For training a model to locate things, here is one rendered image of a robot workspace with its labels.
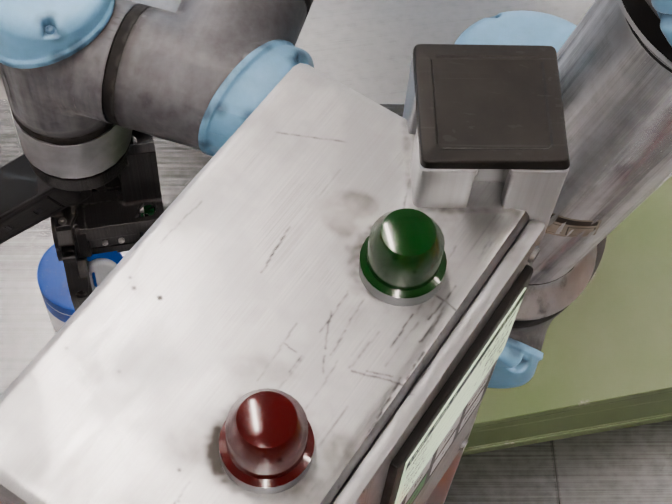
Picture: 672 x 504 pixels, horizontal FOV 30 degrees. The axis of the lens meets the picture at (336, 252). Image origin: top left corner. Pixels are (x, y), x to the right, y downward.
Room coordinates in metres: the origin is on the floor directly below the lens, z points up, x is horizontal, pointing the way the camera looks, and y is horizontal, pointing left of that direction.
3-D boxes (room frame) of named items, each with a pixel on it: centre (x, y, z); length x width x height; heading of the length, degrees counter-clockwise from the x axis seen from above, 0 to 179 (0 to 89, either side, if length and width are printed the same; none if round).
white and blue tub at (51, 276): (0.48, 0.20, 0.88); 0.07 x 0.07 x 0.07
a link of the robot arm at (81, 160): (0.49, 0.18, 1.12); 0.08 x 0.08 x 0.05
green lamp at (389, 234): (0.19, -0.02, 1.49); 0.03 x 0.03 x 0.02
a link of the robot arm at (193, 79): (0.48, 0.08, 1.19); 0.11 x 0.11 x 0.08; 77
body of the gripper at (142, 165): (0.49, 0.17, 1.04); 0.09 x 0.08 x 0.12; 106
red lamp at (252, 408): (0.13, 0.01, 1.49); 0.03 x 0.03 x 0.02
